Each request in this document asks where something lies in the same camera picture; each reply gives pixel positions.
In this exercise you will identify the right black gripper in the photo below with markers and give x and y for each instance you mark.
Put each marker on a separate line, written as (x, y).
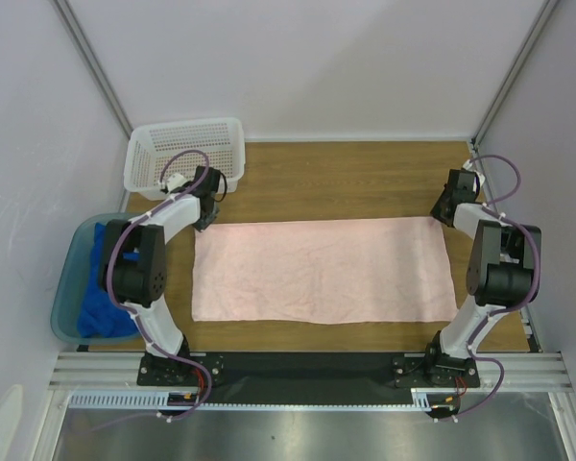
(442, 211)

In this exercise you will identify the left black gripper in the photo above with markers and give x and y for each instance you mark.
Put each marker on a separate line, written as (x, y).
(203, 224)

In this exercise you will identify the pink towel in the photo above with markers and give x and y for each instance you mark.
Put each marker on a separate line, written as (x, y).
(324, 272)

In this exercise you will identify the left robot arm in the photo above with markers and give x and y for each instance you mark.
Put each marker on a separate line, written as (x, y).
(133, 271)

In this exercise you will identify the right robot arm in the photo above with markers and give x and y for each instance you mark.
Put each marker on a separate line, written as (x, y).
(503, 276)

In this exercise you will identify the white perforated plastic basket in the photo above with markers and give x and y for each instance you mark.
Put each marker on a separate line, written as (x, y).
(157, 151)

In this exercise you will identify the blue translucent plastic tub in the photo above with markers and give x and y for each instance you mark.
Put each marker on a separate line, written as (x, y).
(72, 284)

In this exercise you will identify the blue towel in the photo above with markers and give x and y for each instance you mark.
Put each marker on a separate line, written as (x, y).
(99, 317)

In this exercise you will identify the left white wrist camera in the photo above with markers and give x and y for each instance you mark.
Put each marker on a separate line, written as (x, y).
(174, 183)

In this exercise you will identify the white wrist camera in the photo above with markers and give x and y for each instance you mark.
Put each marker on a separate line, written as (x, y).
(174, 183)
(479, 179)

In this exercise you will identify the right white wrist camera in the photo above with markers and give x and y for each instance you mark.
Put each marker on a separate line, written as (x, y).
(479, 179)

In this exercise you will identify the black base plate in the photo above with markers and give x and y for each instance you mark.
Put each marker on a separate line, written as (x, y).
(327, 378)

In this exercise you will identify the slotted aluminium rail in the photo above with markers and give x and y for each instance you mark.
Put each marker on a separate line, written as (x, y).
(108, 380)

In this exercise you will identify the right aluminium frame post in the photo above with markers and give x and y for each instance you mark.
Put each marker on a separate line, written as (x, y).
(525, 50)

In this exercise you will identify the aluminium frame post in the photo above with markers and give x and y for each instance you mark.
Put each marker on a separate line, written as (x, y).
(525, 50)
(73, 27)

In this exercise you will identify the left aluminium frame post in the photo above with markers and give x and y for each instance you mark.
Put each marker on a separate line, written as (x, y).
(73, 27)

